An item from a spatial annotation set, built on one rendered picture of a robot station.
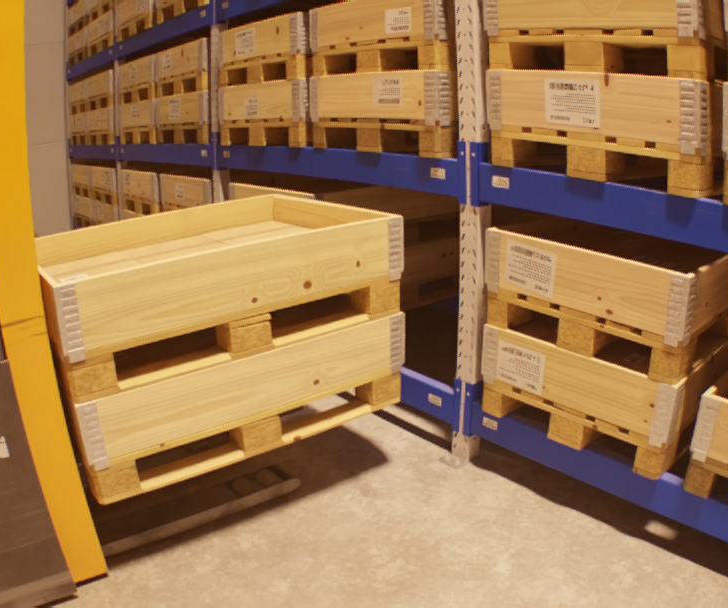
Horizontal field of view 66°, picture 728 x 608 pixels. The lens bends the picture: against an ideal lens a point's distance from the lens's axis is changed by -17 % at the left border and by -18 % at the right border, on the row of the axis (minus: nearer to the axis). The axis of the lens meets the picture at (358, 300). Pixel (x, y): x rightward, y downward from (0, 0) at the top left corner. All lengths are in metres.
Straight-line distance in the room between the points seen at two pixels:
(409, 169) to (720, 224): 1.28
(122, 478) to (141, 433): 0.16
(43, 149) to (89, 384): 6.04
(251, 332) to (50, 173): 5.95
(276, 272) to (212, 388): 0.39
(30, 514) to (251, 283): 0.98
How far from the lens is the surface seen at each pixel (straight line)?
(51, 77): 7.74
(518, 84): 2.18
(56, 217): 7.79
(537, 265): 2.17
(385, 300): 2.28
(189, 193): 4.26
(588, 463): 2.30
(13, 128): 1.69
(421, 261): 3.58
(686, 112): 1.86
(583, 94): 2.03
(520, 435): 2.45
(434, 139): 2.43
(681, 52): 1.89
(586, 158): 2.03
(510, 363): 2.33
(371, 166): 2.72
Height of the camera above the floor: 1.40
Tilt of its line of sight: 17 degrees down
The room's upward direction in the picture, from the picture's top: 1 degrees counter-clockwise
